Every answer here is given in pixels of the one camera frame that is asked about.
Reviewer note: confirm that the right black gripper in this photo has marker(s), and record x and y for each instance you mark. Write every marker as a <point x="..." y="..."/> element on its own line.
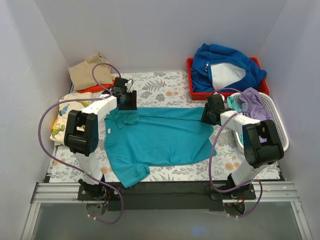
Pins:
<point x="206" y="115"/>

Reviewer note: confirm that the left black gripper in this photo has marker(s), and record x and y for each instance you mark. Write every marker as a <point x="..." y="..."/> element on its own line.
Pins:
<point x="130" y="101"/>

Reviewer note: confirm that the teal t-shirt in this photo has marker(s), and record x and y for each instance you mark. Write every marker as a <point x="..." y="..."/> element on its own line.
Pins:
<point x="154" y="136"/>

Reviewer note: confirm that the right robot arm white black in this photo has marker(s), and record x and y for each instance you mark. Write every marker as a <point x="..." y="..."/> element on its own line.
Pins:
<point x="261" y="142"/>

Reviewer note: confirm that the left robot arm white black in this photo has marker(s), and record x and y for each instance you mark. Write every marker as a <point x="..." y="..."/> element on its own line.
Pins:
<point x="82" y="127"/>

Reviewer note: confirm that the mint green t-shirt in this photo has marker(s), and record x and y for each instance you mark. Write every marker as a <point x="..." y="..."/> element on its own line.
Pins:
<point x="232" y="103"/>

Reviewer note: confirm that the orange folded t-shirt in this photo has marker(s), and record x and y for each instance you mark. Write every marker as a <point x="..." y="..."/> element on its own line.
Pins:
<point x="96" y="88"/>

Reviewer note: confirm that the purple t-shirt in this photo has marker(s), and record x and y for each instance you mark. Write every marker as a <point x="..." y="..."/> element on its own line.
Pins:
<point x="253" y="106"/>

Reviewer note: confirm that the blue fleece jacket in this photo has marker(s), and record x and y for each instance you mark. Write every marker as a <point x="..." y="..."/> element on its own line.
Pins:
<point x="220" y="68"/>

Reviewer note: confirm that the beige folded t-shirt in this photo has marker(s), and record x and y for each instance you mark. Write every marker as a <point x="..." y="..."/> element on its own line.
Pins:
<point x="81" y="74"/>

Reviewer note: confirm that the red plastic tray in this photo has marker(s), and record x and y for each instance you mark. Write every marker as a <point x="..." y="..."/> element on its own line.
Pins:
<point x="200" y="96"/>

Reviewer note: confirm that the white plastic laundry basket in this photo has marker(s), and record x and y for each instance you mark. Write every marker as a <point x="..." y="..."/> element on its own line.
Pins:
<point x="270" y="106"/>

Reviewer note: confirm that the dinosaur print folded t-shirt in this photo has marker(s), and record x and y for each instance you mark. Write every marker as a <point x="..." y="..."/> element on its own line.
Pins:
<point x="59" y="126"/>

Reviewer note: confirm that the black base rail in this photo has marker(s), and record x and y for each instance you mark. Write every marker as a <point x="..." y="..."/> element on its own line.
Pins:
<point x="175" y="195"/>

